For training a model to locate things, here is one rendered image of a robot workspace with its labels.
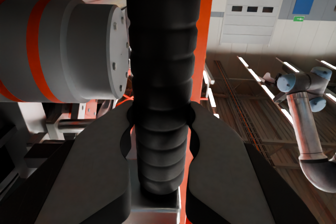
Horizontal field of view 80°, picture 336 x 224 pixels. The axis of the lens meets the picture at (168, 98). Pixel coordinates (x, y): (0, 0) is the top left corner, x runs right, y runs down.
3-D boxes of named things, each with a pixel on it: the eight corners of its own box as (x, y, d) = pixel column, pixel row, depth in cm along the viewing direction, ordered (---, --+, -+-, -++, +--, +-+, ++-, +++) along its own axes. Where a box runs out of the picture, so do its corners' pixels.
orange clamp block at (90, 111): (56, 113, 53) (71, 119, 62) (86, 114, 53) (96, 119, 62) (60, 88, 55) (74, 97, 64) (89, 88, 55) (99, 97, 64)
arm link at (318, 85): (316, 73, 82) (306, 96, 88) (338, 71, 84) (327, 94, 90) (301, 66, 89) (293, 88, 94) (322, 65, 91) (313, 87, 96)
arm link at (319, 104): (331, 96, 88) (323, 113, 92) (311, 85, 97) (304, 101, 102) (316, 98, 87) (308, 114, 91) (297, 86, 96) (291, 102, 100)
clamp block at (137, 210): (50, 210, 14) (67, 249, 17) (182, 210, 14) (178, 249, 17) (78, 155, 18) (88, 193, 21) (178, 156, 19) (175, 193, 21)
